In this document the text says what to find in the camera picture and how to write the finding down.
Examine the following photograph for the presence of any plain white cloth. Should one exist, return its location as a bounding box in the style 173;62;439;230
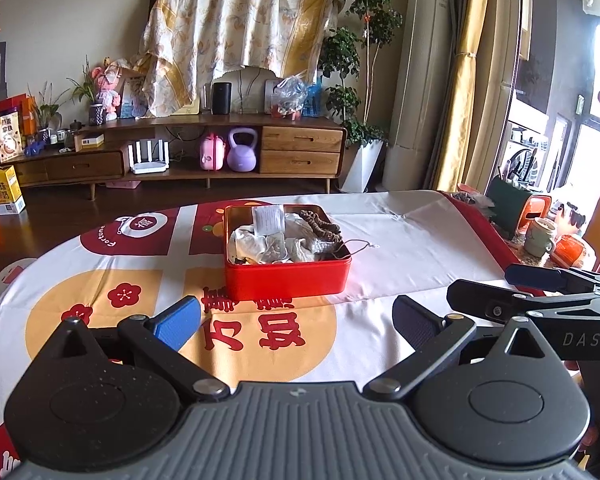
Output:
227;224;281;266

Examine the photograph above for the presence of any white router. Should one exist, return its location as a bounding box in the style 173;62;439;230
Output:
127;139;172;175

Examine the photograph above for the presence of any pink small case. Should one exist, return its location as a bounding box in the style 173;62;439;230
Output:
199;132;228;172

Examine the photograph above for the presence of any white shell-shaped ornament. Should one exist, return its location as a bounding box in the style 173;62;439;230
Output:
234;64;276;114

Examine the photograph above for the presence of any white printed packet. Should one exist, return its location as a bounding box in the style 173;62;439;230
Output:
252;204;286;236

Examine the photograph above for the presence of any orange packet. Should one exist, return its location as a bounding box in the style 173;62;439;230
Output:
549;233;589;269

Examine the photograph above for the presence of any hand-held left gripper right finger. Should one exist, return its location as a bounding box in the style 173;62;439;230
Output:
362;295;566;404

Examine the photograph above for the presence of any cream knit cloth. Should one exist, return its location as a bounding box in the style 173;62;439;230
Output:
280;212;326;264

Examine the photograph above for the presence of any purple kettlebell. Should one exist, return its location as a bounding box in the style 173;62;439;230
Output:
226;127;259;172

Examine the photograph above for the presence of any white brown snack box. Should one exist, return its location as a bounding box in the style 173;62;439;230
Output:
0;114;24;164

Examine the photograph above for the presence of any red tin box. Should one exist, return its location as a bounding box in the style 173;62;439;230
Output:
223;203;354;301

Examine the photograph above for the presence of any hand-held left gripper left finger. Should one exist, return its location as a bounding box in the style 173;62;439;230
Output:
27;295;231;405

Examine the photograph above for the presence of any white standing air conditioner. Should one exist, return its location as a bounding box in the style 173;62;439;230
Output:
382;0;454;192

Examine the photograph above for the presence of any red orange gift bag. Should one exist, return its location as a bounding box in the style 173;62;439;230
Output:
0;93;39;134

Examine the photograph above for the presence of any green orange desk organizer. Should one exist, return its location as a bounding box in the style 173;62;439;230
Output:
484;174;554;241

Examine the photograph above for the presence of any black cylinder speaker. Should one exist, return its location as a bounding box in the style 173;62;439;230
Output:
210;81;234;116

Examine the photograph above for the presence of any yellow carton box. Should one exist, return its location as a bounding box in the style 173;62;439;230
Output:
0;164;27;216

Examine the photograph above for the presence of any potted orchid plant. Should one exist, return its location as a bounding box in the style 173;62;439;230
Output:
67;54;106;126

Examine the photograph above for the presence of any wooden television cabinet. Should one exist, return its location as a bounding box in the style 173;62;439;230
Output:
4;112;349;201

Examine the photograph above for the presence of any blue picture box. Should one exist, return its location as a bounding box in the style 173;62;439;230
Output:
118;72;146;119

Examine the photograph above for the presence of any pink plush doll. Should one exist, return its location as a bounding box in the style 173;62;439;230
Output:
92;62;124;121

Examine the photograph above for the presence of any brown bead string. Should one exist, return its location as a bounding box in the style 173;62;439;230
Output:
299;209;351;256

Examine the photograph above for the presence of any black white cow figurine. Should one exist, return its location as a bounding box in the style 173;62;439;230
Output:
552;199;589;241

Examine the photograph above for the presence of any white round stool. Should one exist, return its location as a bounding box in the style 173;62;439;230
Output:
0;257;39;306

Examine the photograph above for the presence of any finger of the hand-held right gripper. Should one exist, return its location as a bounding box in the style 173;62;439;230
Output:
504;263;600;297
447;279;600;321

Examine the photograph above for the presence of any small green potted plant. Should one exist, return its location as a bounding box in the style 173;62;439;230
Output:
29;79;64;134

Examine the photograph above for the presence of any green mug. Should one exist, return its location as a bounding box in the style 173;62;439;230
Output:
523;217;557;260

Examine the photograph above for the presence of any potted tree white planter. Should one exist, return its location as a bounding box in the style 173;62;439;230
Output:
319;0;404;195

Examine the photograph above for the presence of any blue packet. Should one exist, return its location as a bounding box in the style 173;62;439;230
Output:
302;79;326;117

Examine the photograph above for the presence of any floral cloth cover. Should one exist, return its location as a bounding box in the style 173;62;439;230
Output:
142;0;346;119

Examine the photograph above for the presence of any yellow curtain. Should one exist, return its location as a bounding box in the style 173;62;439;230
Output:
427;0;511;194

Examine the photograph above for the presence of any small cream box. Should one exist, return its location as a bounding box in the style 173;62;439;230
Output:
73;132;105;153

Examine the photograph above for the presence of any clear plastic bag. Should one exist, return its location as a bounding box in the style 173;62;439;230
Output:
271;75;309;120

